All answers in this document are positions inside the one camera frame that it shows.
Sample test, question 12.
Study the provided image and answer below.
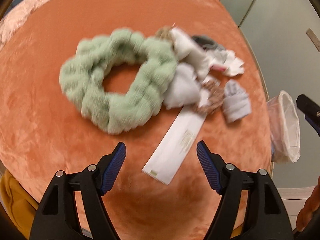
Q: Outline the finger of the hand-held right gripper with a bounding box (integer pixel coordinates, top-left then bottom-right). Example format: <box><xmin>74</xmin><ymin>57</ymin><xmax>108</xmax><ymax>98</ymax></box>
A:
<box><xmin>296</xmin><ymin>94</ymin><xmax>320</xmax><ymax>138</ymax></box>

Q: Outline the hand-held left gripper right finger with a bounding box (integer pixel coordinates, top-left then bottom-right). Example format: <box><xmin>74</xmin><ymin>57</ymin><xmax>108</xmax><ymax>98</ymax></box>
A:
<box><xmin>196</xmin><ymin>141</ymin><xmax>294</xmax><ymax>240</ymax></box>

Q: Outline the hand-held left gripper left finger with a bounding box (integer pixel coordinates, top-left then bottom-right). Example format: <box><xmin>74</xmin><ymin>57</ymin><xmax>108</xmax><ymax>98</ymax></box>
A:
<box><xmin>29</xmin><ymin>142</ymin><xmax>127</xmax><ymax>240</ymax></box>

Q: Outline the bin with white liner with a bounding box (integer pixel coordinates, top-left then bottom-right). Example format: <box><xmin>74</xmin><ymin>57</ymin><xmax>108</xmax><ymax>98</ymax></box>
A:
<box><xmin>266</xmin><ymin>90</ymin><xmax>301</xmax><ymax>163</ymax></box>

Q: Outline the white paper wrapper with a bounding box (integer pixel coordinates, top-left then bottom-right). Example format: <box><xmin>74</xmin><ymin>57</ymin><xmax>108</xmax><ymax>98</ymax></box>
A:
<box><xmin>142</xmin><ymin>105</ymin><xmax>208</xmax><ymax>186</ymax></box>

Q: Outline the grey-white sock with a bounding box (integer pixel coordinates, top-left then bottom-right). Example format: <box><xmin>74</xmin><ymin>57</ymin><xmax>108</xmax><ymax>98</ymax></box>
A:
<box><xmin>222</xmin><ymin>80</ymin><xmax>252</xmax><ymax>123</ymax></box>

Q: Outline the person's right forearm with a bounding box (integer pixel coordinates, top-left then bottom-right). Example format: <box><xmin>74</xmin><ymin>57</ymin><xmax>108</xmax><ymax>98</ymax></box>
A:
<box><xmin>296</xmin><ymin>184</ymin><xmax>320</xmax><ymax>233</ymax></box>

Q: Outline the tan patterned scrunchie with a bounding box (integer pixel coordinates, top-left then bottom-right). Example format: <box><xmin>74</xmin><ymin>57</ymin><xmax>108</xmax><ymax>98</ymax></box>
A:
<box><xmin>197</xmin><ymin>80</ymin><xmax>225</xmax><ymax>115</ymax></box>

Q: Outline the orange velvet blanket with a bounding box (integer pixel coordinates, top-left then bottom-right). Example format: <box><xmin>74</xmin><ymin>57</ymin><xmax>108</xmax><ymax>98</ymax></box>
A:
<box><xmin>0</xmin><ymin>0</ymin><xmax>275</xmax><ymax>233</ymax></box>

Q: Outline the crumpled white tissue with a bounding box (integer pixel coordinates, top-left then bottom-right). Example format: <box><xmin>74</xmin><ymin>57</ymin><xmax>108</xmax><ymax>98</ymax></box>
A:
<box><xmin>212</xmin><ymin>50</ymin><xmax>245</xmax><ymax>77</ymax></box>

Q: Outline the green fluffy headband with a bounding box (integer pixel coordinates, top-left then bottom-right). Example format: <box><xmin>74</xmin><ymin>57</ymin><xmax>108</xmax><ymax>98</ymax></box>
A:
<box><xmin>59</xmin><ymin>29</ymin><xmax>178</xmax><ymax>134</ymax></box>

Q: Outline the yellow cloth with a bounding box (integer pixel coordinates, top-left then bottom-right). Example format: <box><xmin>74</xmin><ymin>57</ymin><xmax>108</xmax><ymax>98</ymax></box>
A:
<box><xmin>0</xmin><ymin>170</ymin><xmax>40</xmax><ymax>238</ymax></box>

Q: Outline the dark grey cloth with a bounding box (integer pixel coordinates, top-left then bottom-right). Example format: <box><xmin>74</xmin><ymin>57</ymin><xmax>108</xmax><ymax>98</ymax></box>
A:
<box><xmin>192</xmin><ymin>35</ymin><xmax>225</xmax><ymax>52</ymax></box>

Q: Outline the pink quilt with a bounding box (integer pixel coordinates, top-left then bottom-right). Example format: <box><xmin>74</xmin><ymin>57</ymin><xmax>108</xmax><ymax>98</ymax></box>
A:
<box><xmin>0</xmin><ymin>0</ymin><xmax>60</xmax><ymax>45</ymax></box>

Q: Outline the tan wall switch plate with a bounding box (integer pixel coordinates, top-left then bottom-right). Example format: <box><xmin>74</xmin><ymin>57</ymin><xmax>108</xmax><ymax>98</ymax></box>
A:
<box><xmin>306</xmin><ymin>29</ymin><xmax>320</xmax><ymax>51</ymax></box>

